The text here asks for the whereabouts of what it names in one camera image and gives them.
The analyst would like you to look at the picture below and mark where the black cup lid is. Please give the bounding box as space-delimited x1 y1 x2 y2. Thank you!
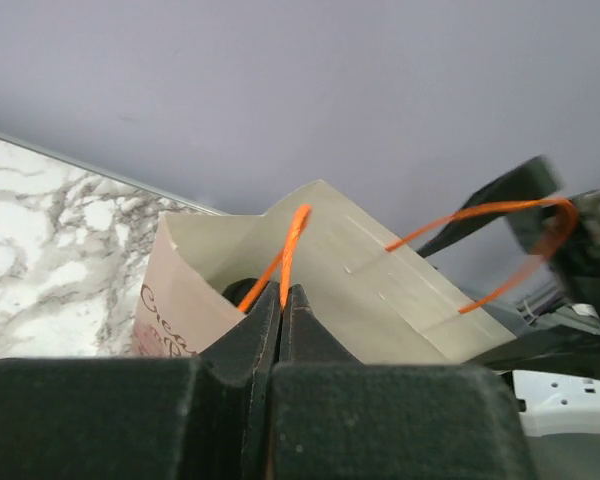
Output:
222 278 257 307

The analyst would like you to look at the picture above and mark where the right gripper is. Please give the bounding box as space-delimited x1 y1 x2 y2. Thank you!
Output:
414 155 600 321

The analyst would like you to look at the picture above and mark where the beige paper bag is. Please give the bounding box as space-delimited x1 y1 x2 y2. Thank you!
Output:
131 181 514 364

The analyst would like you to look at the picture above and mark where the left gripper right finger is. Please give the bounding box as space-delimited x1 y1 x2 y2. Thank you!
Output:
278 284 361 365

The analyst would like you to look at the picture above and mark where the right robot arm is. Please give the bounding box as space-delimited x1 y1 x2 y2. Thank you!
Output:
475 190 600 437

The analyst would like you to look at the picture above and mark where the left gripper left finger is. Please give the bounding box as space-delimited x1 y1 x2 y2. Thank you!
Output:
200 282 282 392

